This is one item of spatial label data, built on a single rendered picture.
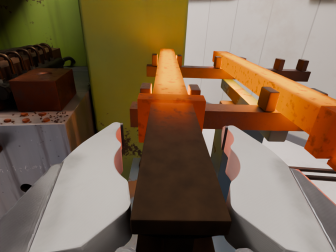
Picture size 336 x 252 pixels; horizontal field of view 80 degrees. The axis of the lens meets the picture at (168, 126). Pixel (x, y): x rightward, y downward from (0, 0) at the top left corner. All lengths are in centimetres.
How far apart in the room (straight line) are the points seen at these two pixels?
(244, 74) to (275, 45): 216
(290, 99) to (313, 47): 214
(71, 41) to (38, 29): 12
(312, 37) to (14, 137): 227
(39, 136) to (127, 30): 31
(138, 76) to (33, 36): 52
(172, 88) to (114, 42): 40
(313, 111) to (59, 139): 40
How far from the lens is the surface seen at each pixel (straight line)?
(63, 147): 45
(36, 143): 46
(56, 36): 95
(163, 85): 19
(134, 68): 57
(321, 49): 233
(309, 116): 19
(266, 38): 251
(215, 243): 40
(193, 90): 19
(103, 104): 61
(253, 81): 28
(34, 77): 50
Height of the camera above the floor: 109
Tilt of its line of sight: 27 degrees down
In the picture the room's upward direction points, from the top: 2 degrees clockwise
